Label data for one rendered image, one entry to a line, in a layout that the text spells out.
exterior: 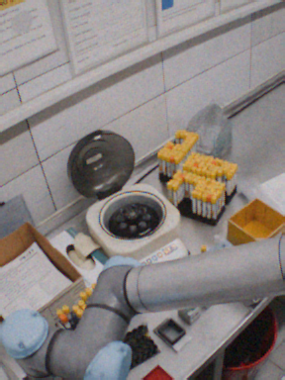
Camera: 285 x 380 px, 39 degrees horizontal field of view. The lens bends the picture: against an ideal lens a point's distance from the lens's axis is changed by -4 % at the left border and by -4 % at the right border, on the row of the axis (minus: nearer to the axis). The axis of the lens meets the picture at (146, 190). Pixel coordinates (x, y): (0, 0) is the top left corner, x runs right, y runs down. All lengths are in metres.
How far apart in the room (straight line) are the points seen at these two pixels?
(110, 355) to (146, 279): 0.12
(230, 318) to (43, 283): 0.52
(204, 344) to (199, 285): 0.56
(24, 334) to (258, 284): 0.33
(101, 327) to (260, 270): 0.25
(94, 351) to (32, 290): 0.62
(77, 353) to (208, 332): 0.57
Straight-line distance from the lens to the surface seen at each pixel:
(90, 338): 0.62
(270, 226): 1.32
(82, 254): 1.21
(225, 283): 0.54
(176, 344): 1.09
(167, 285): 0.59
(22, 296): 1.20
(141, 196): 1.30
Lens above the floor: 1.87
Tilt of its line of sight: 42 degrees down
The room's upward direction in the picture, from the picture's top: 8 degrees counter-clockwise
